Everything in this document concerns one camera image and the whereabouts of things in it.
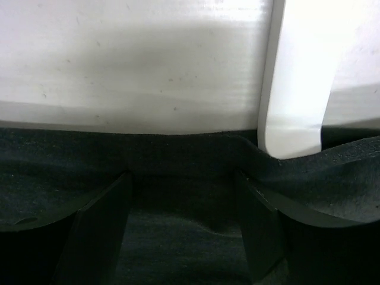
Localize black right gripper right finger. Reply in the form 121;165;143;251
236;170;363;283

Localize white rack foot bar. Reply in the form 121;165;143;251
257;1;347;159

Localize black trousers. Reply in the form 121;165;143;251
1;127;379;284

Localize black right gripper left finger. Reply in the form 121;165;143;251
11;173;132;284

